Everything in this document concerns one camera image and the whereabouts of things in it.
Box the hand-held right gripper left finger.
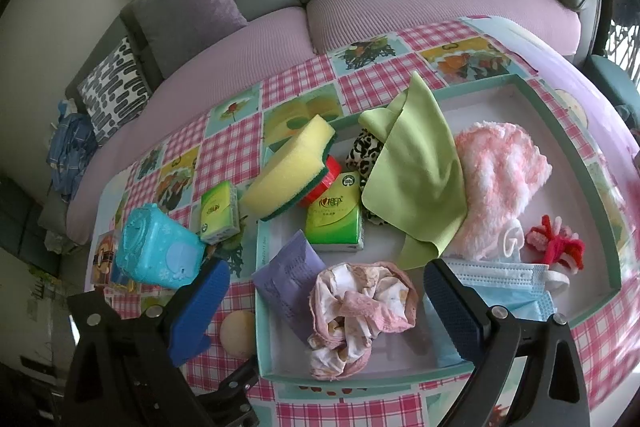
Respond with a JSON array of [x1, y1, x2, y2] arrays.
[[65, 258, 232, 427]]

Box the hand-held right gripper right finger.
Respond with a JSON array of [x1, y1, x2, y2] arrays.
[[423, 258, 590, 427]]

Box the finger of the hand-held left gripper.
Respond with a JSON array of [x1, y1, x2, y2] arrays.
[[197, 356, 262, 427]]

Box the blue face mask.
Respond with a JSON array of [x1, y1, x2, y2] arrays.
[[425, 227, 571, 368]]

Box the teal embossed box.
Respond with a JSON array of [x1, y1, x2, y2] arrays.
[[114, 203, 207, 290]]

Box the small green tissue pack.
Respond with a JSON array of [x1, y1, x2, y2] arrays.
[[200, 181, 241, 244]]

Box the purple packet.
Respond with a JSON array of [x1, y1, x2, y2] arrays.
[[251, 229, 328, 345]]

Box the pink floral scrunchie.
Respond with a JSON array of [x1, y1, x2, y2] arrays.
[[307, 261, 418, 380]]

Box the pink fluffy towel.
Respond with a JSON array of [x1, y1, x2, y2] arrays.
[[442, 122, 553, 263]]

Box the white tray with teal rim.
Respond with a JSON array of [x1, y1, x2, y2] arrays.
[[255, 74, 623, 380]]

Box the green cloth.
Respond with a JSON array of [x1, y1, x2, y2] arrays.
[[357, 71, 468, 270]]

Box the large green tissue pack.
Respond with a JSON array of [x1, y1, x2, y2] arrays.
[[305, 172, 363, 252]]

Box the yellow sponge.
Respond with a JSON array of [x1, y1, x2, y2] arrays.
[[241, 114, 337, 223]]

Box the leopard print scrunchie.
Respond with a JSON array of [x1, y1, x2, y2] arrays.
[[346, 129, 396, 225]]

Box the beige round puff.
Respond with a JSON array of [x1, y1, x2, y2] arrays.
[[220, 311, 257, 360]]

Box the blue clothes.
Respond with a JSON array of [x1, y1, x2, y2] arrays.
[[47, 99, 98, 202]]

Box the black and white patterned pillow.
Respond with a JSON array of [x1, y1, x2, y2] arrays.
[[77, 37, 153, 145]]

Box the teal ottoman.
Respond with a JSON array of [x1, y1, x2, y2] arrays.
[[585, 54, 640, 128]]

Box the purple pillow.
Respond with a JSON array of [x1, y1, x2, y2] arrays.
[[132, 0, 248, 78]]

